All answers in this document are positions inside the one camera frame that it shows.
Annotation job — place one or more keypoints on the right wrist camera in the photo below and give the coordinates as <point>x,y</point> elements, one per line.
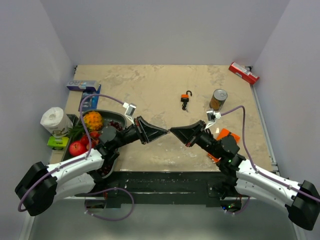
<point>212,117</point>

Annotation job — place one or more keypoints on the small peach fruits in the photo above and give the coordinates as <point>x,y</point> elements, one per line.
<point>93,136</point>

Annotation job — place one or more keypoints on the tin can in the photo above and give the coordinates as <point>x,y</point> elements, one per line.
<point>218,99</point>

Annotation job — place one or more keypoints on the green box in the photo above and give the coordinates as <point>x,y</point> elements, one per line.
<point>57,143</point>

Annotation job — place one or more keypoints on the blue white box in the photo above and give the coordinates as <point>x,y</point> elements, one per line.
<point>83,85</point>

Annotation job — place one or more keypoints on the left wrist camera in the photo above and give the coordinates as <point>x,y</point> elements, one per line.
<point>129,111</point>

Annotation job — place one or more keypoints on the orange black padlock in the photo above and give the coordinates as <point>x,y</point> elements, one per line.
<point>186,96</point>

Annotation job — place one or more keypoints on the paper towel roll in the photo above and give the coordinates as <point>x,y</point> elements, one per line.
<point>56,122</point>

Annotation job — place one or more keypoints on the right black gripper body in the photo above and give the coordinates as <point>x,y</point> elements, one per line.
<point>206,142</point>

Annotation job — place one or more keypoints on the red apple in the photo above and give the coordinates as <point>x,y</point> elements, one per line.
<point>76,148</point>

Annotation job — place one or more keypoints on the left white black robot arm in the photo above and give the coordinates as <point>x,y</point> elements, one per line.
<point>42,185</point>

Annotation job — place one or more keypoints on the purple grapes bunch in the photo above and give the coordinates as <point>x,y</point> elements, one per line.
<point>107,168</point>

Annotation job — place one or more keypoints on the blue blister pack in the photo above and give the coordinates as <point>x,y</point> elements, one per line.
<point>91,102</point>

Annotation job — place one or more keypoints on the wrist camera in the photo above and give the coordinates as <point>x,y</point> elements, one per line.
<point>129,111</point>
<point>212,117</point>

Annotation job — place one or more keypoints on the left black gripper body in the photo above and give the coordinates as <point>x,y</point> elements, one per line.
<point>129,135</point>

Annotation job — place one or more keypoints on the red cardboard box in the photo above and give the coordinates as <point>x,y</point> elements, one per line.
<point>243,73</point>

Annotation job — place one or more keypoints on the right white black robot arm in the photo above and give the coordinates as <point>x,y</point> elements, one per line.
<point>300,200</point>

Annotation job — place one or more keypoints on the orange flower pineapple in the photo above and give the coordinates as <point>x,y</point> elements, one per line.
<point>93,121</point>

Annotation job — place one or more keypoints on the grey fruit tray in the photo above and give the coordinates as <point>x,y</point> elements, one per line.
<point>107,117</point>

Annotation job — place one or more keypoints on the orange blister pack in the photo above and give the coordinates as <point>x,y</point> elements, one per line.
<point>224,133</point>

